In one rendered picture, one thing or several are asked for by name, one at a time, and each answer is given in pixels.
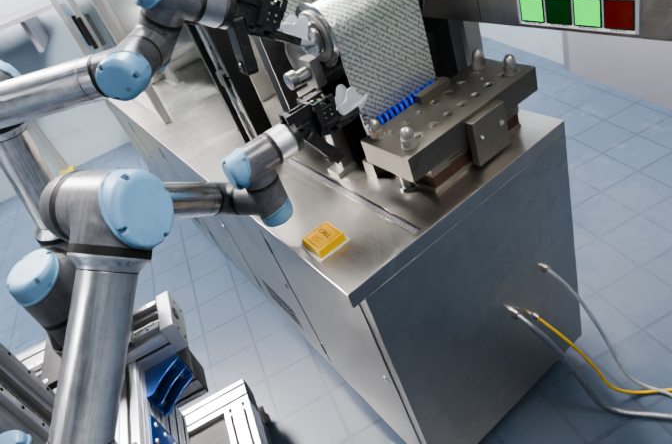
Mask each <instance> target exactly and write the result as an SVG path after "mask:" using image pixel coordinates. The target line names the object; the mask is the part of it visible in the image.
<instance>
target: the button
mask: <svg viewBox="0 0 672 444"><path fill-rule="evenodd" d="M302 241H303V243H304V245H305V246H306V247H307V248H308V249H309V250H311V251H312V252H313V253H315V254H316V255H317V256H318V257H320V258H321V259H322V258H323V257H325V256H326V255H327V254H329V253H330V252H331V251H333V250H334V249H335V248H337V247H338V246H339V245H340V244H342V243H343V242H344V241H346V237H345V235H344V233H343V232H342V231H340V230H339V229H337V228H336V227H334V226H333V225H331V224H330V223H328V222H327V221H325V222H323V223H322V224H321V225H319V226H318V227H317V228H315V229H314V230H313V231H311V232H310V233H308V234H307V235H306V236H304V237H303V238H302Z"/></svg>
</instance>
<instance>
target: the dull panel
mask: <svg viewBox="0 0 672 444"><path fill-rule="evenodd" d="M422 19H423V23H424V28H425V32H428V33H434V37H435V41H436V46H437V50H438V55H439V59H440V64H441V68H442V73H443V77H448V78H449V79H450V78H452V77H453V76H455V75H456V74H458V73H459V72H460V71H462V70H463V69H465V68H466V67H468V66H467V61H466V55H465V50H464V45H463V40H462V34H461V29H460V24H459V20H449V19H439V18H429V17H422Z"/></svg>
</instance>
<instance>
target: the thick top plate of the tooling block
mask: <svg viewBox="0 0 672 444"><path fill-rule="evenodd" d="M485 60H486V63H487V66H486V67H485V68H483V69H481V70H473V69H472V68H471V67H472V64H471V65H469V66H468V67H466V68H465V69H463V70H462V71H460V72H459V73H458V74H456V75H455V76H453V77H452V78H450V83H451V85H449V86H448V87H446V88H445V89H443V90H442V91H440V92H439V93H438V94H436V95H435V96H433V97H432V98H430V99H429V100H427V101H426V102H425V103H423V104H420V103H417V102H415V103H414V104H412V105H411V106H409V107H408V108H407V109H405V110H404V111H402V112H401V113H399V114H398V115H396V116H395V117H393V118H392V119H390V120H389V121H388V122H386V123H385V124H383V125H382V127H383V130H384V132H385V133H386V137H385V138H384V139H382V140H380V141H371V140H370V136H369V135H367V136H366V137H364V138H363V139H361V140H360V141H361V144H362V147H363V150H364V153H365V156H366V159H367V162H369V163H372V164H374V165H376V166H378V167H380V168H382V169H385V170H387V171H389V172H391V173H393V174H395V175H398V176H400V177H402V178H404V179H406V180H408V181H411V182H413V183H415V182H416V181H418V180H419V179H420V178H422V177H423V176H424V175H426V174H427V173H428V172H430V171H431V170H432V169H434V168H435V167H436V166H438V165H439V164H440V163H442V162H443V161H444V160H446V159H447V158H448V157H450V156H451V155H452V154H454V153H455V152H456V151H457V150H459V149H460V148H461V147H463V146H464V145H465V144H467V143H468V142H469V139H468V134H467V129H466V124H465V122H467V121H468V120H470V119H471V118H472V117H474V116H475V115H476V114H478V113H479V112H480V111H482V110H483V109H484V108H486V107H487V106H489V105H490V104H491V103H493V102H494V101H495V100H500V101H503V102H504V108H505V114H506V113H508V112H509V111H510V110H512V109H513V108H514V107H516V106H517V105H518V104H520V103H521V102H522V101H524V100H525V99H526V98H528V97H529V96H530V95H531V94H533V93H534V92H535V91H537V90H538V85H537V76H536V67H535V66H530V65H524V64H518V67H519V69H520V72H519V73H518V74H516V75H514V76H504V75H503V64H504V61H500V60H494V59H487V58H485ZM404 126H409V127H410V128H411V129H412V130H413V133H414V134H415V136H416V139H417V140H418V142H419V145H418V146H417V147H416V148H414V149H412V150H403V149H402V147H401V145H402V142H401V139H400V138H401V135H400V131H401V129H402V128H403V127H404Z"/></svg>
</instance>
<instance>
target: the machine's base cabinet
mask: <svg viewBox="0 0 672 444"><path fill-rule="evenodd" d="M105 102H106V105H107V106H108V108H109V109H110V111H111V112H112V113H113V114H114V116H115V117H116V119H117V120H118V122H119V124H120V125H121V127H122V128H123V130H124V131H125V133H126V134H127V136H128V138H129V139H130V141H131V142H132V144H133V145H134V147H135V149H136V150H137V152H138V153H139V155H140V156H141V158H142V159H143V161H144V163H145V164H146V166H147V167H148V169H149V172H150V173H152V174H154V175H155V176H156V177H158V178H159V179H160V180H161V181H162V182H202V181H201V180H200V179H199V178H197V177H196V176H195V175H194V174H193V173H191V172H190V171H189V170H188V169H187V168H186V167H184V166H183V165H182V164H181V163H180V162H178V161H177V160H176V159H175V158H174V157H172V156H171V155H170V154H169V153H168V152H166V151H165V150H164V149H163V148H162V147H161V146H159V145H158V144H157V143H156V142H155V141H153V140H152V139H151V138H150V137H149V136H147V135H146V134H145V133H144V132H143V131H141V130H140V129H139V128H138V127H137V126H136V125H134V124H133V123H132V122H131V121H130V120H128V119H127V118H126V117H125V116H124V115H122V114H121V113H120V112H119V111H118V110H116V109H115V108H114V107H113V106H112V105H111V104H109V103H108V102H107V101H106V100H105ZM190 219H191V220H192V221H193V222H194V223H195V224H196V225H197V226H198V227H199V229H200V230H201V231H202V232H203V233H204V234H205V235H206V236H207V237H208V238H209V239H210V240H211V241H212V242H213V243H214V244H215V245H216V246H217V247H218V248H219V249H220V250H221V251H222V252H223V253H224V254H225V256H226V257H227V258H228V259H229V260H230V261H231V262H232V263H233V264H234V265H235V266H236V267H237V268H238V269H239V270H240V271H241V272H242V273H243V274H244V275H245V276H246V277H247V278H248V279H249V280H250V281H251V282H252V284H253V285H254V286H255V287H256V288H257V289H258V290H259V291H260V292H261V293H262V294H263V295H264V296H265V297H266V298H267V299H268V300H269V301H270V302H271V303H272V304H273V305H274V306H275V307H276V308H277V309H278V310H279V312H280V313H281V314H282V315H283V316H284V317H285V318H286V319H287V320H288V321H289V322H290V323H291V324H292V325H293V326H294V327H295V328H296V329H297V330H298V331H299V332H300V333H301V334H302V335H303V336H304V337H305V339H306V340H307V341H308V342H309V343H310V344H311V345H312V346H313V347H314V348H315V349H316V350H317V351H318V352H319V353H320V354H321V355H322V356H323V357H324V358H325V359H326V360H327V361H328V362H329V363H330V364H331V365H332V367H333V368H334V369H335V370H336V371H337V372H338V373H339V374H340V375H341V376H342V377H343V378H344V379H345V380H346V381H347V382H348V383H349V384H350V385H351V386H352V387H353V388H354V389H355V390H356V391H357V392H358V393H359V395H360V396H361V397H362V398H363V399H364V400H365V401H366V402H367V403H368V404H369V405H370V406H371V407H372V408H373V409H374V410H375V411H376V412H377V413H378V414H379V415H380V416H381V417H382V418H383V419H384V420H385V422H386V423H387V424H388V425H389V426H390V427H391V428H392V429H393V430H394V431H395V432H396V433H397V434H398V435H399V436H400V437H401V438H402V439H403V440H404V441H405V442H406V443H407V444H478V443H479V442H480V441H481V440H482V439H483V437H484V436H485V435H486V434H487V433H488V432H489V431H490V430H491V429H492V428H493V427H494V426H495V425H496V424H497V423H498V422H499V421H500V420H501V419H502V418H503V417H504V416H505V415H506V413H507V412H508V411H509V410H510V409H511V408H512V407H513V406H514V405H515V404H516V403H517V402H518V401H519V400H520V399H521V398H522V397H523V396H524V395H525V394H526V393H527V392H528V391H529V389H530V388H531V387H532V386H533V385H534V384H535V383H536V382H537V381H538V380H539V379H540V378H541V377H542V376H543V375H544V374H545V373H546V372H547V371H548V370H549V369H550V368H551V367H552V365H553V364H554V363H555V362H556V361H557V360H558V359H559V357H558V356H557V355H556V354H555V353H554V352H553V351H552V350H551V349H550V348H549V347H548V346H547V344H545V343H544V342H543V341H542V340H541V339H540V338H539V337H538V336H537V335H536V334H535V333H534V332H533V331H531V330H530V329H529V328H528V327H527V326H525V325H524V324H523V323H522V322H520V321H519V320H515V319H513V318H511V313H512V311H513V310H514V309H515V308H518V309H519V310H521V311H522V315H523V316H524V317H526V318H527V319H528V320H530V321H531V322H532V323H533V324H534V325H536V326H537V327H538V328H539V329H540V330H541V331H542V332H543V333H545V334H546V335H547V336H548V337H549V338H550V339H551V340H552V341H553V342H554V343H555V344H556V345H557V346H558V347H559V349H560V350H561V351H562V352H563V353H565V352H566V351H567V350H568V349H569V348H570V347H571V346H570V345H569V344H568V343H567V342H566V341H564V340H563V339H562V338H561V337H560V336H558V335H557V334H556V333H555V332H553V331H552V330H551V329H549V328H548V327H547V326H545V325H544V324H543V323H541V322H540V321H535V320H534V319H532V316H533V314H534V313H536V312H537V313H538V314H540V315H541V319H543V320H544V321H545V322H547V323H548V324H550V325H551V326H552V327H554V328H555V329H556V330H557V331H559V332H560V333H561V334H562V335H564V336H565V337H566V338H567V339H568V340H570V341H571V342H572V343H573V344H574V342H575V341H576V340H577V339H578V338H579V337H580V336H581V335H582V329H581V317H580V305H579V302H578V301H577V299H576V298H575V297H574V296H573V295H572V294H571V293H570V291H569V290H568V289H567V288H566V287H565V286H564V285H563V284H561V283H560V282H559V281H558V280H557V279H556V278H554V277H553V276H552V275H551V274H549V273H545V272H543V271H541V268H542V266H543V264H545V263H546V264H548V265H550V266H551V270H552V271H554V272H555V273H556V274H557V275H559V276H560V277H561V278H562V279H563V280H564V281H566V282H567V283H568V284H569V285H570V286H571V287H572V288H573V289H574V291H575V292H576V293H577V294H578V295H579V293H578V281H577V269H576V256H575V244H574V232H573V220H572V208H571V196H570V184H569V172H568V159H567V147H566V135H564V136H562V137H561V138H560V139H559V140H558V141H556V142H555V143H554V144H553V145H551V146H550V147H549V148H548V149H547V150H545V151H544V152H543V153H542V154H541V155H539V156H538V157H537V158H536V159H534V160H533V161H532V162H531V163H530V164H528V165H527V166H526V167H525V168H524V169H522V170H521V171H520V172H519V173H517V174H516V175H515V176H514V177H513V178H511V179H510V180H509V181H508V182H506V183H505V184H504V185H503V186H502V187H500V188H499V189H498V190H497V191H496V192H494V193H493V194H492V195H491V196H489V197H488V198H487V199H486V200H485V201H483V202H482V203H481V204H480V205H479V206H477V207H476V208H475V209H474V210H472V211H471V212H470V213H469V214H468V215H466V216H465V217H464V218H463V219H462V220H460V221H459V222H458V223H457V224H455V225H454V226H453V227H452V228H451V229H449V230H448V231H447V232H446V233H445V234H443V235H442V236H441V237H440V238H438V239H437V240H436V241H435V242H434V243H432V244H431V245H430V246H429V247H427V248H426V249H425V250H424V251H423V252H421V253H420V254H419V255H418V256H417V257H415V258H414V259H413V260H412V261H410V262H409V263H408V264H407V265H406V266H404V267H403V268H402V269H401V270H400V271H398V272H397V273H396V274H395V275H393V276H392V277H391V278H390V279H389V280H387V281H386V282H385V283H384V284H383V285H381V286H380V287H379V288H378V289H376V290H375V291H374V292H373V293H372V294H370V295H369V296H368V297H367V298H366V299H364V300H363V301H362V302H361V303H359V304H358V305H357V306H356V307H355V308H352V307H351V306H350V305H349V304H347V303H346V302H345V301H344V300H343V299H342V298H340V297H339V296H338V295H337V294H336V293H334V292H333V291H332V290H331V289H330V288H328V287H327V286H326V285H325V284H324V283H322V282H321V281H320V280H319V279H318V278H317V277H315V276H314V275H313V274H312V273H311V272H309V271H308V270H307V269H306V268H305V267H303V266H302V265H301V264H300V263H299V262H297V261H296V260H295V259H294V258H293V257H292V256H290V255H289V254H288V253H287V252H286V251H284V250H283V249H282V248H281V247H280V246H278V245H277V244H276V243H275V242H274V241H272V240H271V239H270V238H269V237H268V236H267V235H265V234H264V233H263V232H262V231H261V230H259V229H258V228H257V227H256V226H255V225H253V224H252V223H251V222H250V221H249V220H247V219H246V218H245V217H244V216H243V215H218V216H205V217H195V218H190Z"/></svg>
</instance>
